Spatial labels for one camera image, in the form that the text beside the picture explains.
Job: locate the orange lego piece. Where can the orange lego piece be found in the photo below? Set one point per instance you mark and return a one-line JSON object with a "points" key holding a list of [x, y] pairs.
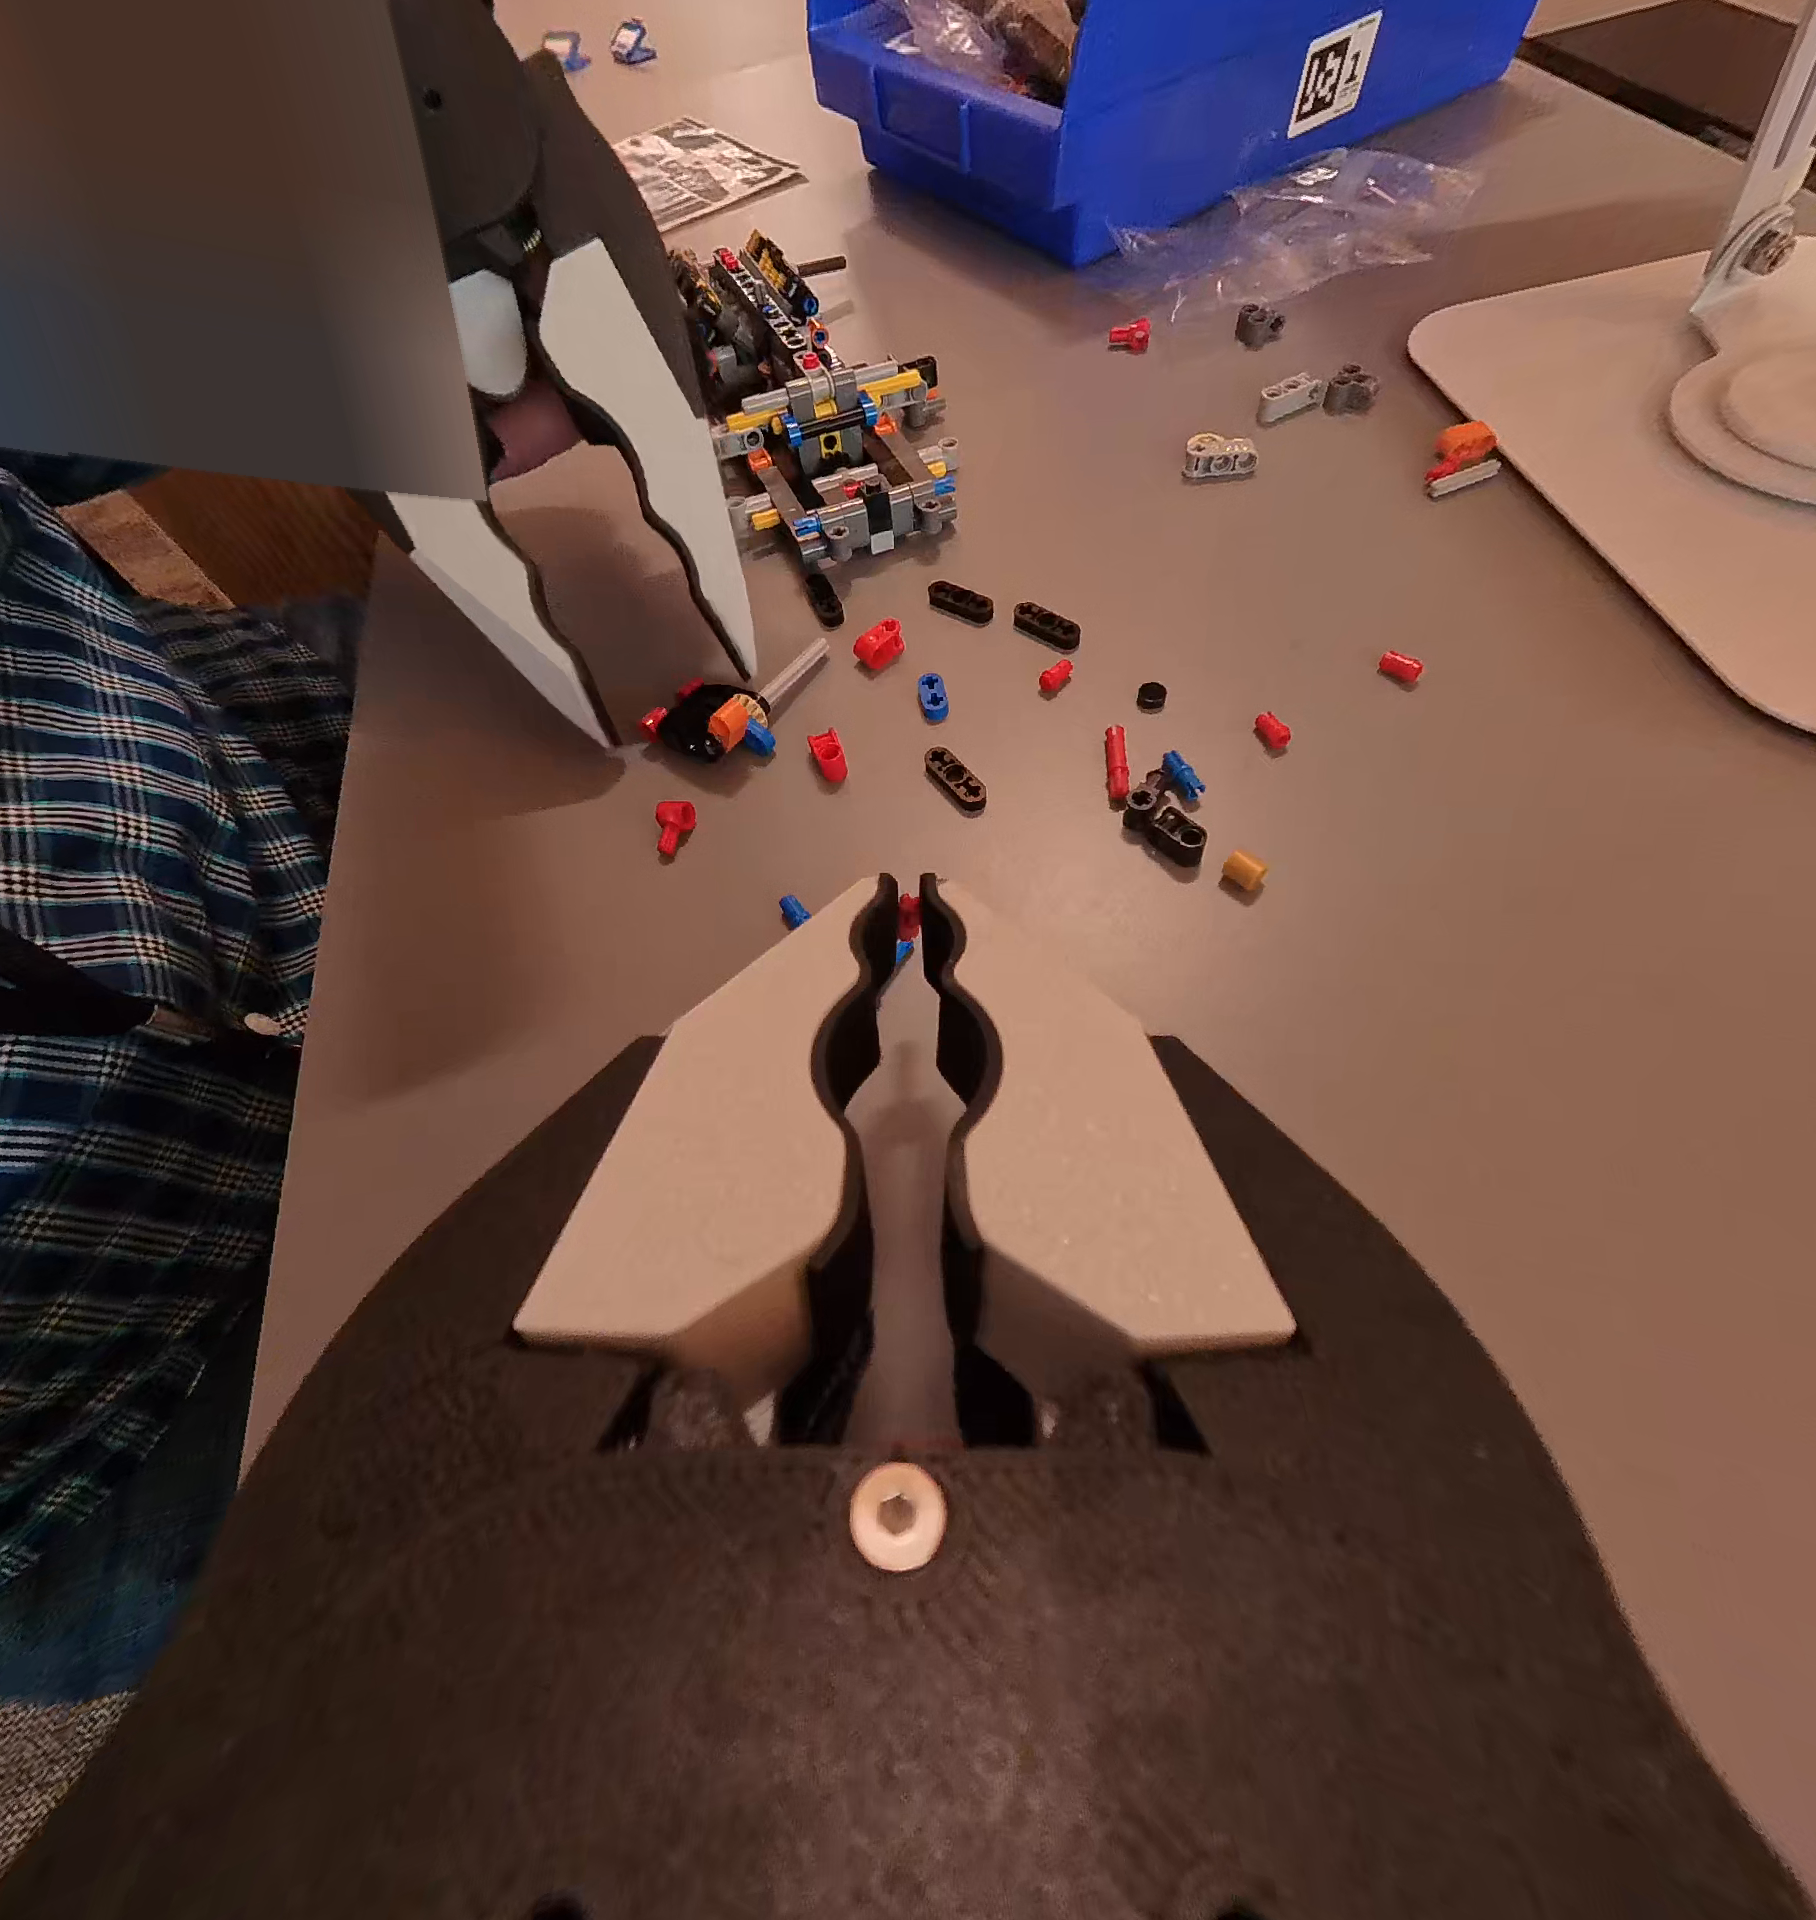
{"points": [[1466, 439]]}

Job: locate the grey lego beam tan pin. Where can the grey lego beam tan pin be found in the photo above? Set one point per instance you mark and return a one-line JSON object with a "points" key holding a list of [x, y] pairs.
{"points": [[1221, 454]]}

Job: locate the short grey lego axle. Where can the short grey lego axle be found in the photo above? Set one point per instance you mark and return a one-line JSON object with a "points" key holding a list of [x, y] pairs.
{"points": [[1461, 478]]}

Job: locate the dark grey lego connector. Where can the dark grey lego connector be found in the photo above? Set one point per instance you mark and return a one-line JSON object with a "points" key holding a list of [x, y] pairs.
{"points": [[1352, 387], [1260, 323]]}

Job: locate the crumpled clear plastic bag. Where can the crumpled clear plastic bag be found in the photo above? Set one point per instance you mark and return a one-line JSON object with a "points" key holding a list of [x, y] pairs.
{"points": [[1297, 224]]}

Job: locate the printed parts leaflet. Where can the printed parts leaflet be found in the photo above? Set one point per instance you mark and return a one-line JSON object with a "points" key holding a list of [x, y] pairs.
{"points": [[705, 169]]}

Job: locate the black lego liftarm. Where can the black lego liftarm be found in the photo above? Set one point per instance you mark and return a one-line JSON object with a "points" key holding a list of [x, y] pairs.
{"points": [[961, 602], [825, 602], [955, 776], [1047, 625]]}

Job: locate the black lego pin connector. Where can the black lego pin connector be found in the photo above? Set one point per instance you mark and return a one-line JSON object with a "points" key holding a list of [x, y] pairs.
{"points": [[1164, 826]]}

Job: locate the light grey lego beam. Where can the light grey lego beam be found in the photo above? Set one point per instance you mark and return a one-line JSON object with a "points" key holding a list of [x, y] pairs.
{"points": [[1291, 397]]}

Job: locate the blue bin with white tag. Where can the blue bin with white tag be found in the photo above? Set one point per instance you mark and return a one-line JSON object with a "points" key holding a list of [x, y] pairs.
{"points": [[1148, 120]]}

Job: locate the small blue framed piece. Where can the small blue framed piece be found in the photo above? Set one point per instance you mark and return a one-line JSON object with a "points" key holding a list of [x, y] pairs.
{"points": [[631, 39], [564, 54]]}

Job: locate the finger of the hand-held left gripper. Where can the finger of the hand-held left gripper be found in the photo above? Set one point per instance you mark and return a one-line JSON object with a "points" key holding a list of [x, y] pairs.
{"points": [[502, 602], [639, 390]]}

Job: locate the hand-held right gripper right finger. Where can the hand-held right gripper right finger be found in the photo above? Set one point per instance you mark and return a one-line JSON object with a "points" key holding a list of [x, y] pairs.
{"points": [[1133, 1201]]}

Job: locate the person's plaid shirt torso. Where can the person's plaid shirt torso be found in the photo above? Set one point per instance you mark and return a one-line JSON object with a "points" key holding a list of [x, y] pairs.
{"points": [[98, 1051]]}

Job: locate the person's left hand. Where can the person's left hand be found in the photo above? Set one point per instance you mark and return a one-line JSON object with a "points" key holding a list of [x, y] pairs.
{"points": [[534, 437]]}

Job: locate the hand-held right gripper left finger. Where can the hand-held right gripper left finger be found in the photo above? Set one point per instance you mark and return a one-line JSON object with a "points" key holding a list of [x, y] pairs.
{"points": [[682, 1201]]}

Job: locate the grey black lego chassis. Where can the grey black lego chassis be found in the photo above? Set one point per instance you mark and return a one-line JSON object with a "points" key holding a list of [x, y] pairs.
{"points": [[834, 437]]}

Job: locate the small orange blue lego assembly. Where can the small orange blue lego assembly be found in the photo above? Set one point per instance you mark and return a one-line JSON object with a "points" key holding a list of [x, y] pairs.
{"points": [[719, 720]]}

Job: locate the yellow lego piece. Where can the yellow lego piece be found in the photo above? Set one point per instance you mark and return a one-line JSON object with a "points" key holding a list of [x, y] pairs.
{"points": [[1244, 872]]}

